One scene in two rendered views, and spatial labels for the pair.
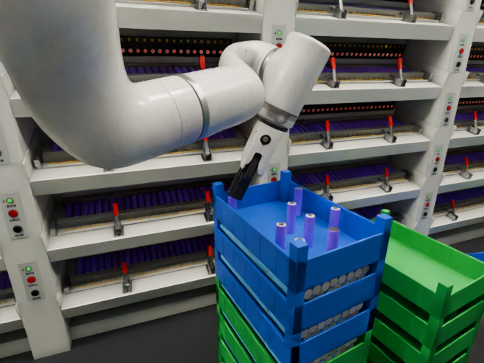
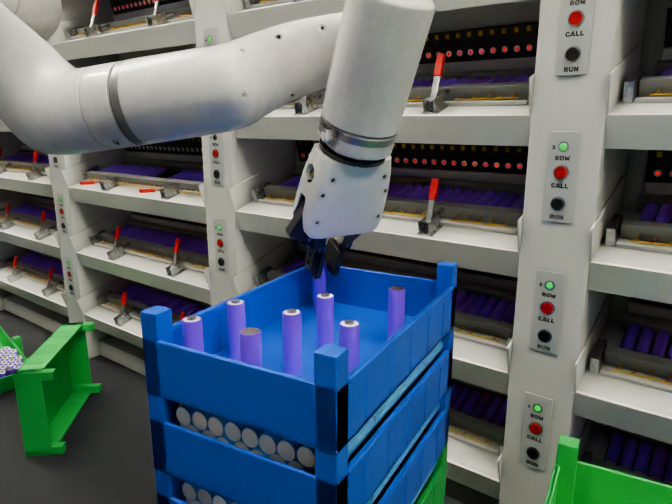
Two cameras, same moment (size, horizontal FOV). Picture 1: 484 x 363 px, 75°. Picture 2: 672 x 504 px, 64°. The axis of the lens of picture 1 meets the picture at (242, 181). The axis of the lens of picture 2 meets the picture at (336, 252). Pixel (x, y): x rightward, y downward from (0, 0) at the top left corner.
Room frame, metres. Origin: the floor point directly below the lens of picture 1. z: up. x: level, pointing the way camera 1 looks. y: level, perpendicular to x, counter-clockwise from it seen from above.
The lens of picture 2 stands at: (0.28, -0.55, 0.72)
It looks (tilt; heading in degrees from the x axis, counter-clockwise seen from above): 14 degrees down; 57
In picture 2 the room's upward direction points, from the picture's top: straight up
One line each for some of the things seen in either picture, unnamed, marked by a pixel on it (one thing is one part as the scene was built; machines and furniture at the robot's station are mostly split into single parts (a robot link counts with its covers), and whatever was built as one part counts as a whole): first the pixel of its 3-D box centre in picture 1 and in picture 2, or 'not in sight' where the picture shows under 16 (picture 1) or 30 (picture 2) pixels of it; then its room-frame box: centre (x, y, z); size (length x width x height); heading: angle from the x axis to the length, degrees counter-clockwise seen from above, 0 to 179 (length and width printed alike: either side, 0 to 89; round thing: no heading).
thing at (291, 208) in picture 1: (291, 217); (325, 322); (0.56, -0.10, 0.52); 0.02 x 0.02 x 0.06
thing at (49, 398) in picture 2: not in sight; (63, 382); (0.37, 0.82, 0.10); 0.30 x 0.08 x 0.20; 65
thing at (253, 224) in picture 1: (289, 216); (322, 319); (0.56, -0.09, 0.52); 0.30 x 0.20 x 0.08; 28
